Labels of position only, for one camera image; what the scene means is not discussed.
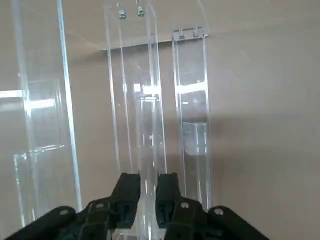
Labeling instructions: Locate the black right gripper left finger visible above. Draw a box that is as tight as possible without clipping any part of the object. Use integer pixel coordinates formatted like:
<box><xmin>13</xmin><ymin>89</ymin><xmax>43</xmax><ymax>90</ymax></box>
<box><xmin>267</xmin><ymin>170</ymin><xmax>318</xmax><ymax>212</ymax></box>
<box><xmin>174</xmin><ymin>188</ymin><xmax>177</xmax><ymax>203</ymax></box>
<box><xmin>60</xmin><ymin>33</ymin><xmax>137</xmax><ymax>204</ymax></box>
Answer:
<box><xmin>3</xmin><ymin>172</ymin><xmax>142</xmax><ymax>240</ymax></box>

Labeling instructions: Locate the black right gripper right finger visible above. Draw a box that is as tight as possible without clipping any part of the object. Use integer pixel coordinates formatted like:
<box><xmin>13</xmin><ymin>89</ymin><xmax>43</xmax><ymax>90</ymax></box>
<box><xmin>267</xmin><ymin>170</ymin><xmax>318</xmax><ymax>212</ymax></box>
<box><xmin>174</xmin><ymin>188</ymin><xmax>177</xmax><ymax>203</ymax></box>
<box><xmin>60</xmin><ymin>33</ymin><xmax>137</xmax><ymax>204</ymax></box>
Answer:
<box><xmin>154</xmin><ymin>171</ymin><xmax>272</xmax><ymax>240</ymax></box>

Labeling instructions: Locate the clear glass thermometer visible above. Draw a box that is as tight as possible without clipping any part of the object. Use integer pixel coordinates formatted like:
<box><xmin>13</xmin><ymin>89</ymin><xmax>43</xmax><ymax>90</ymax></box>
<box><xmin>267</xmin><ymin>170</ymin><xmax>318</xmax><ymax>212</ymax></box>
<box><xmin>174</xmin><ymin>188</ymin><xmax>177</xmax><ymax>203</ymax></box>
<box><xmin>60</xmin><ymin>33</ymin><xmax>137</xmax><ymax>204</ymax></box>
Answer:
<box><xmin>136</xmin><ymin>94</ymin><xmax>166</xmax><ymax>240</ymax></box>

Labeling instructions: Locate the clear acrylic rack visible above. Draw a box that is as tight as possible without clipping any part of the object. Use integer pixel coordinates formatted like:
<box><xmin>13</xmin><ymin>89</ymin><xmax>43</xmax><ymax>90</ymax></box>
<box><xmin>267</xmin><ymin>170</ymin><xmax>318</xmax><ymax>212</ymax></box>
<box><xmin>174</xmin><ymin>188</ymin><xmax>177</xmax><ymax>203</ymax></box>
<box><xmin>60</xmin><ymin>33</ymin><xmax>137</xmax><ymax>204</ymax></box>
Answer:
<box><xmin>0</xmin><ymin>0</ymin><xmax>214</xmax><ymax>240</ymax></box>

